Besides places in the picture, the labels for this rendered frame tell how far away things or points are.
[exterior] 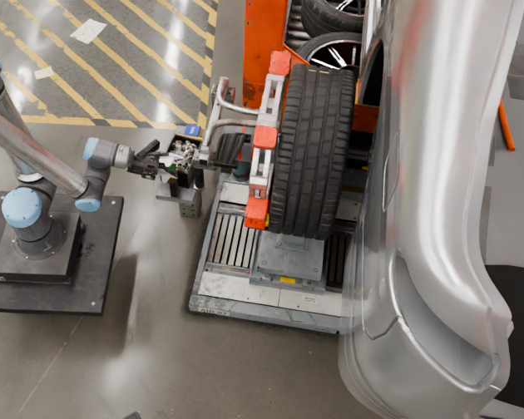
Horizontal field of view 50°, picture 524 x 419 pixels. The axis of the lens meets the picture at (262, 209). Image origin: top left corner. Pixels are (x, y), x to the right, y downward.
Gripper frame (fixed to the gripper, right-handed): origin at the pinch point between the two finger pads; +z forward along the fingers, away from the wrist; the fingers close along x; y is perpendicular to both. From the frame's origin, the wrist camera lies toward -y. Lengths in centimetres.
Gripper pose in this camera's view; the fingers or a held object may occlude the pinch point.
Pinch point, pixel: (180, 166)
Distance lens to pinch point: 228.4
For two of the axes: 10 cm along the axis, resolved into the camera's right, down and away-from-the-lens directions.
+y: -1.1, 8.4, -5.4
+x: 2.7, -5.0, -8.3
